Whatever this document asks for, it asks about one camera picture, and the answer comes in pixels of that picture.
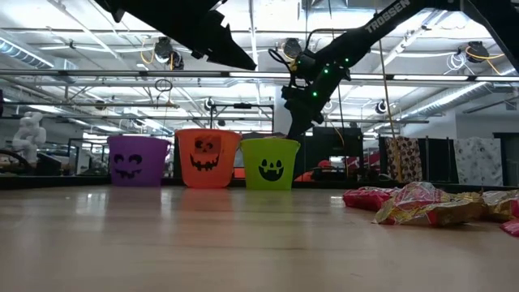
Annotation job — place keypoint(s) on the gold crinkly candy pack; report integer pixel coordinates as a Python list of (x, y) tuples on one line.
[(503, 204), (430, 207)]

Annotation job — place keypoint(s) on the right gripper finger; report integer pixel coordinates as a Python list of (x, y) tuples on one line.
[(302, 125)]

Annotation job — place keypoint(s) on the brown patterned curtain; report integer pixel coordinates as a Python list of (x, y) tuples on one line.
[(409, 158)]

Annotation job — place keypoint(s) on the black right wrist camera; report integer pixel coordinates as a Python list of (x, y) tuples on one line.
[(292, 95)]

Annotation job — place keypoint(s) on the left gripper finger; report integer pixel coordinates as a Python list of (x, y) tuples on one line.
[(194, 28)]

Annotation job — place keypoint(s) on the purple halloween bucket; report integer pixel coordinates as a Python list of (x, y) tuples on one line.
[(121, 146)]

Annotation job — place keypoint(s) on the orange halloween bucket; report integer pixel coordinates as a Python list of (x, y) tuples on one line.
[(186, 170)]

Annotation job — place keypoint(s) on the person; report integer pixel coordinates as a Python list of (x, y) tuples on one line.
[(324, 164)]

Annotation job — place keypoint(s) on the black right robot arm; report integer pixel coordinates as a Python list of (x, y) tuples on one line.
[(385, 24)]

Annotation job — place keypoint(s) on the green halloween bucket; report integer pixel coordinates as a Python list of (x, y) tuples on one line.
[(251, 170)]

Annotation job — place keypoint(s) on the silver spiral duct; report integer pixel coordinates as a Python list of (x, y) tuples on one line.
[(454, 99)]

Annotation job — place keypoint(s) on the white robot figure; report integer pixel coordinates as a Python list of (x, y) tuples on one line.
[(29, 136)]

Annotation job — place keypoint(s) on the white patterned curtain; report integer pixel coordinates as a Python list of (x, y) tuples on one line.
[(478, 162)]

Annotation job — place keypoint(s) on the black aluminium table frame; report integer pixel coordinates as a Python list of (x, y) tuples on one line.
[(61, 181)]

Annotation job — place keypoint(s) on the long ceiling light rail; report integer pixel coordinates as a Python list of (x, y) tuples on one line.
[(121, 74)]

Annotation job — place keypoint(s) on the black cabinet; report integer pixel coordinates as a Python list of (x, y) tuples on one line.
[(340, 140)]

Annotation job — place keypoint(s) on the black gantry frame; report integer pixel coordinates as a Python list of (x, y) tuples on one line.
[(242, 106)]

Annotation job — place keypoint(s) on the silver air duct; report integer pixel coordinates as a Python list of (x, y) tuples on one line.
[(20, 52)]

